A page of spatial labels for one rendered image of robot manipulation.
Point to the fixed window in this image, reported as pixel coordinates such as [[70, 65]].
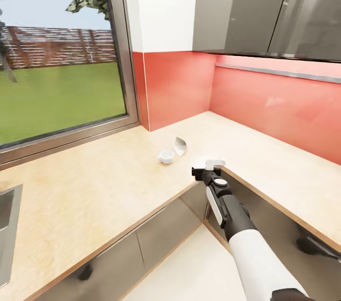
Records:
[[67, 76]]

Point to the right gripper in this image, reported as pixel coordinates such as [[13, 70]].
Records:
[[201, 173]]

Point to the paper coffee filter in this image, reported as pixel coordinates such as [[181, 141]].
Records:
[[180, 145]]

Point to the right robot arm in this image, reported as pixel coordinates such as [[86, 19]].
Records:
[[263, 276]]

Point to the coffee cup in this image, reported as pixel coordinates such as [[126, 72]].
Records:
[[166, 156]]

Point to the cabinet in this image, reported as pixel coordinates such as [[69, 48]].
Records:
[[313, 263], [294, 29], [111, 273]]

